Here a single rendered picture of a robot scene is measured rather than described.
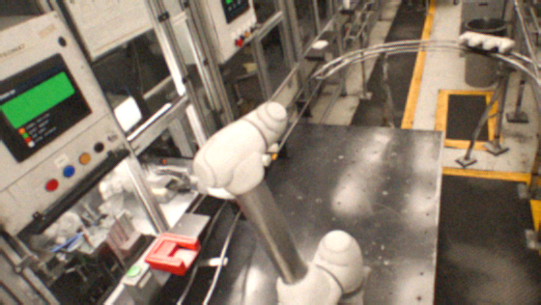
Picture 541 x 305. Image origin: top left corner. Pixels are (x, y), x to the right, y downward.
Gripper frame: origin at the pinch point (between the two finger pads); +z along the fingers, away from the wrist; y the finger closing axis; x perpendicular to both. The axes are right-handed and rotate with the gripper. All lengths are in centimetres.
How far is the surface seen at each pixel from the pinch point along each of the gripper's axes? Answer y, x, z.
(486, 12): -46, -351, -152
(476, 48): -17, -185, -137
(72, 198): 37, 47, -19
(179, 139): 3.7, -24.8, 7.3
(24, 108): 65, 44, -17
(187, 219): -9.0, 13.3, -18.2
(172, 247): -5.0, 30.3, -24.1
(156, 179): 2.9, 3.4, 0.5
